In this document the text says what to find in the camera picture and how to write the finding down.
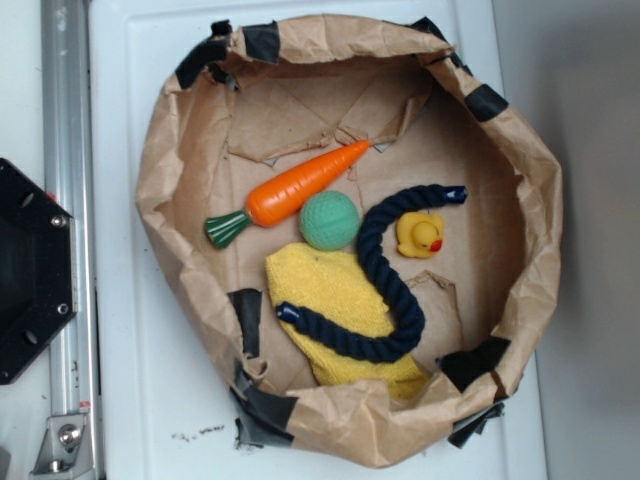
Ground green textured ball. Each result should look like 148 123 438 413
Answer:
299 191 360 251

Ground yellow terry cloth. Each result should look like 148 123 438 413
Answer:
265 243 429 400

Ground orange plastic toy carrot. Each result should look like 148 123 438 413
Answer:
204 140 371 249

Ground yellow rubber duck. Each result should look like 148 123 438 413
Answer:
396 212 445 259

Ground brown paper bag bin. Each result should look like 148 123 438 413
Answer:
136 14 562 468

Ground white plastic tray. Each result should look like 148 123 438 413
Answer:
89 1 547 479

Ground dark blue twisted rope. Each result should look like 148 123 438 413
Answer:
275 184 468 365

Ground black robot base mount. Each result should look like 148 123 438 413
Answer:
1 158 75 385

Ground metal corner bracket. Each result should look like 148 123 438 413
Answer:
29 413 96 480

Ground aluminium frame rail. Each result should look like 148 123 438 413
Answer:
39 0 106 480

